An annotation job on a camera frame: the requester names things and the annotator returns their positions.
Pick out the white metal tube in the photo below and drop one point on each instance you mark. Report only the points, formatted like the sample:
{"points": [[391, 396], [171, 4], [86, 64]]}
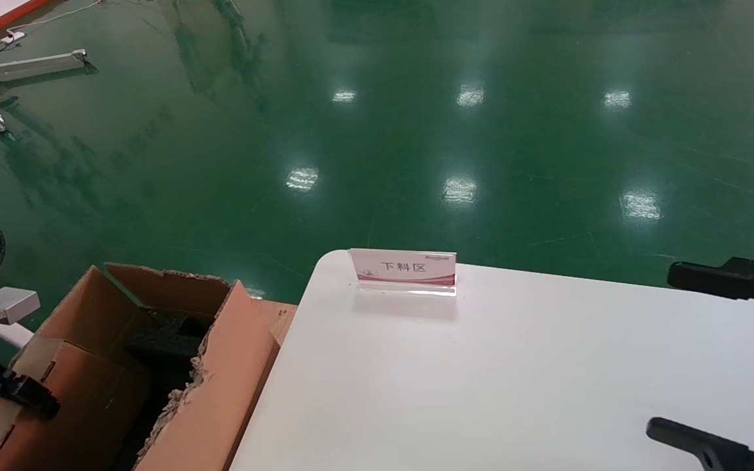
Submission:
{"points": [[7, 332]]}

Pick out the white power strip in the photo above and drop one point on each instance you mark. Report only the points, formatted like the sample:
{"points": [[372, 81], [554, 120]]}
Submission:
{"points": [[14, 37]]}

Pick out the long grey metal base bar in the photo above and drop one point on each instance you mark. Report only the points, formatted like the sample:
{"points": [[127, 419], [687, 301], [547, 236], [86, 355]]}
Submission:
{"points": [[36, 63]]}

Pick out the acrylic sign holder with label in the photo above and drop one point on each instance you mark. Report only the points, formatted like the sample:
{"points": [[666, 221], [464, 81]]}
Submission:
{"points": [[403, 268]]}

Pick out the black foam block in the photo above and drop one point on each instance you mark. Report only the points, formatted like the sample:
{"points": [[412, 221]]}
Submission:
{"points": [[167, 337]]}

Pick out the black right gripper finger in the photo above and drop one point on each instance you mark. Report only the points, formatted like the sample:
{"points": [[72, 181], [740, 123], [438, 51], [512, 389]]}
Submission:
{"points": [[730, 278], [704, 445]]}

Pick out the small cardboard box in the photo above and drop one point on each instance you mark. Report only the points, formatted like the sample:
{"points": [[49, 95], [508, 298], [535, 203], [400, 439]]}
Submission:
{"points": [[89, 405]]}

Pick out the large cardboard box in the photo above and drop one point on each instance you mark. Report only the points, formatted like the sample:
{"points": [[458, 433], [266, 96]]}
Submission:
{"points": [[233, 366]]}

